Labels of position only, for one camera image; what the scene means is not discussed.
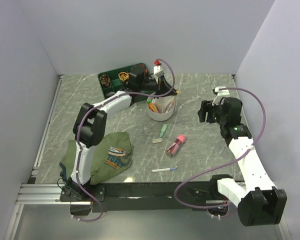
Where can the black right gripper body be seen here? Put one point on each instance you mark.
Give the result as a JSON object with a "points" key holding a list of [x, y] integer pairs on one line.
{"points": [[218, 116]]}

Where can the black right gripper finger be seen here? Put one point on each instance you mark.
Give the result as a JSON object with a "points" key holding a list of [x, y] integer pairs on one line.
{"points": [[203, 116], [206, 106]]}

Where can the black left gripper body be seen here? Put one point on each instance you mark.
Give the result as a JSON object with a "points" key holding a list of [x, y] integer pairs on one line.
{"points": [[149, 85]]}

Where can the white round pen holder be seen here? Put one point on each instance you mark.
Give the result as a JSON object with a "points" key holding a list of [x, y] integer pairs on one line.
{"points": [[161, 105]]}

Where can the white pen brown cap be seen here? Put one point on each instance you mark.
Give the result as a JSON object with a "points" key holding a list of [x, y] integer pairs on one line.
{"points": [[170, 106]]}

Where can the black marker orange cap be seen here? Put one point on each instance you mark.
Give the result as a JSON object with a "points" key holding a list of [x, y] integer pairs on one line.
{"points": [[150, 107]]}

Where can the pink capped pencil tube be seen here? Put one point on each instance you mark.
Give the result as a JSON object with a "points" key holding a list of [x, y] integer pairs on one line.
{"points": [[178, 142]]}

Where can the beige eraser block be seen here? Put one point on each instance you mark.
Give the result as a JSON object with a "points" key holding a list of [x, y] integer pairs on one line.
{"points": [[157, 140]]}

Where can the white pen light blue cap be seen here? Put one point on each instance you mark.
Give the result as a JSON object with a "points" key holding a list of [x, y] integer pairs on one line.
{"points": [[164, 169]]}

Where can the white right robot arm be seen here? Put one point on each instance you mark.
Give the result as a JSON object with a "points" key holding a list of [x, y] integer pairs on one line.
{"points": [[259, 202]]}

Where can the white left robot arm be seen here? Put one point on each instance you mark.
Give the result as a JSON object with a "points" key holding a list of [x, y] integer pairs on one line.
{"points": [[90, 125]]}

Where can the yellow patterned rolled sock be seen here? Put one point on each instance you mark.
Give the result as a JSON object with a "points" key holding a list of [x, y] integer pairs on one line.
{"points": [[123, 76]]}

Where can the green divided organizer tray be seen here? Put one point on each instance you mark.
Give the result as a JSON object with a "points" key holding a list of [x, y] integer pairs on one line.
{"points": [[116, 84]]}

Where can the grey rolled sock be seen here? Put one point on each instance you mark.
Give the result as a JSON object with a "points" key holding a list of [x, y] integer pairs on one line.
{"points": [[109, 94]]}

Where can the brown patterned rolled sock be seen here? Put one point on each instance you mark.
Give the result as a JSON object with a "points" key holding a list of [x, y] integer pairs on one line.
{"points": [[105, 81]]}

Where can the green folded t-shirt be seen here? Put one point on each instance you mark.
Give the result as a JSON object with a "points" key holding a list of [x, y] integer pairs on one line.
{"points": [[112, 156]]}

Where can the black front base bar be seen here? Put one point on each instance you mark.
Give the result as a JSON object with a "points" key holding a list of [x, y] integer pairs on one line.
{"points": [[139, 196]]}

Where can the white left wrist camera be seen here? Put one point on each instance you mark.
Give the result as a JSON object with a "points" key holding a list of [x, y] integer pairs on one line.
{"points": [[158, 70]]}

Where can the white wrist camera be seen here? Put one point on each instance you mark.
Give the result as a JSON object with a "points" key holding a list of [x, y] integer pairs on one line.
{"points": [[220, 93], [158, 70]]}

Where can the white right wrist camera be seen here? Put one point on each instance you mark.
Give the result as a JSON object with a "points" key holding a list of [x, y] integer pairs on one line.
{"points": [[220, 93]]}

